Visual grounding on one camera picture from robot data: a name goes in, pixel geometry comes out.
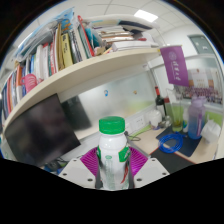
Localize white tissue pack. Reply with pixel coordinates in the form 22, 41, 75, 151
200, 119, 223, 144

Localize purple translucent water jug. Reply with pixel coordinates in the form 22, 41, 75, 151
187, 95, 208, 140

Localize shelf unit with books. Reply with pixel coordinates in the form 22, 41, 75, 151
0, 6, 164, 134

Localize group photo poster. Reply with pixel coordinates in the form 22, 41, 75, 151
179, 68, 224, 105

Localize purple hanging pennant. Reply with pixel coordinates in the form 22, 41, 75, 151
159, 45, 190, 88

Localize white round pot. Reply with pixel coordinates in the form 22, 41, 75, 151
145, 109, 163, 129

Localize blue coiled cable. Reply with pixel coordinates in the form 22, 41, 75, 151
157, 131, 185, 154

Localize black desk mat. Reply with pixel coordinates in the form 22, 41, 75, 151
149, 147, 196, 175

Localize black computer monitor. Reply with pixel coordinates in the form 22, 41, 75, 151
1, 93, 82, 168

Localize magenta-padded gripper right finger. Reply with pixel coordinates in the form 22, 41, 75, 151
127, 145, 171, 190

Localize dark blue mouse pad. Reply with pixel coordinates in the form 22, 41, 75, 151
155, 125, 203, 158

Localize ceiling lights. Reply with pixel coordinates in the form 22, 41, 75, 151
133, 9, 159, 24

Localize white wall sockets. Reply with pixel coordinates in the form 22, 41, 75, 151
124, 113, 147, 134

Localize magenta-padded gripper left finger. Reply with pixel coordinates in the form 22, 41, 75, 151
57, 146, 101, 190

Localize green glass vase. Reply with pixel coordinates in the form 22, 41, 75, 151
165, 87, 185, 133

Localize white drink bottle green cap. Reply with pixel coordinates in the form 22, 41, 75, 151
96, 115, 132, 192

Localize dark wine bottle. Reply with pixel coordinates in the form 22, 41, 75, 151
154, 85, 168, 118

